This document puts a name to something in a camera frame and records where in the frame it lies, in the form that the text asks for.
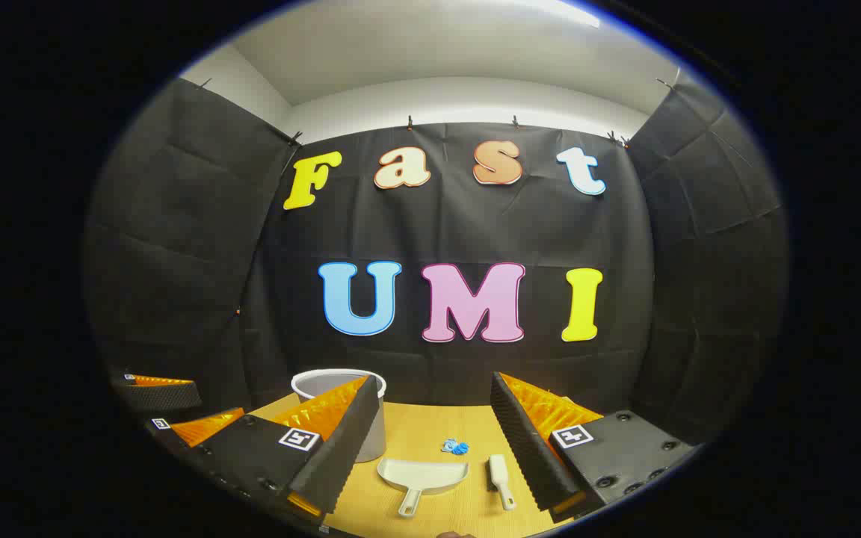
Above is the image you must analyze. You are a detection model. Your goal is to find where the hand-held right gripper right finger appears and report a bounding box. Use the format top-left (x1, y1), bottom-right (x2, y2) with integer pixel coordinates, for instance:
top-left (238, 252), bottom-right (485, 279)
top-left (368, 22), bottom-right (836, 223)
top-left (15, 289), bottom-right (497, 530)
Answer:
top-left (490, 372), bottom-right (694, 524)

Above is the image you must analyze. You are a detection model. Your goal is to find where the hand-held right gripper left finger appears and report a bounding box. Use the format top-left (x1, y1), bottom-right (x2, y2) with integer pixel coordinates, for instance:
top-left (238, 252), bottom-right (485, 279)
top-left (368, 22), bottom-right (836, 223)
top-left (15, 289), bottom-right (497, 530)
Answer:
top-left (193, 376), bottom-right (381, 533)

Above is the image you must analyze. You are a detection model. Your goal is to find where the white ribbed garbage bin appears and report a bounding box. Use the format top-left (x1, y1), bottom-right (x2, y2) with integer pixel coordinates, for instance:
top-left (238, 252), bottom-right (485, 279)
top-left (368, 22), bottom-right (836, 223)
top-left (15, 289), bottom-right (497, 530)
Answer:
top-left (291, 368), bottom-right (388, 464)

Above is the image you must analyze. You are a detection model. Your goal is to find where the small white broom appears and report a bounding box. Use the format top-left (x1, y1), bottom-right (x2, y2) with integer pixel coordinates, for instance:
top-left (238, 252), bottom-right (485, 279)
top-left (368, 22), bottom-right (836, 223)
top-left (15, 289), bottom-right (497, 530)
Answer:
top-left (487, 454), bottom-right (516, 512)

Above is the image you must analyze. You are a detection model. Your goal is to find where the white plastic dustpan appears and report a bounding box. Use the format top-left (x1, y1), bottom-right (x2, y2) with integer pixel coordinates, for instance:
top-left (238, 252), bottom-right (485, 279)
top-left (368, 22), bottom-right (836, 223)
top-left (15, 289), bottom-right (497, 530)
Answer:
top-left (377, 457), bottom-right (470, 518)

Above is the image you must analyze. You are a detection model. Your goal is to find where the wooden desktop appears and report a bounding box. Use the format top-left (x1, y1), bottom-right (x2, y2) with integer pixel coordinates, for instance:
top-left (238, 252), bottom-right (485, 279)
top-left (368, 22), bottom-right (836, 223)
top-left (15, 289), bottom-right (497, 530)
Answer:
top-left (250, 392), bottom-right (603, 538)

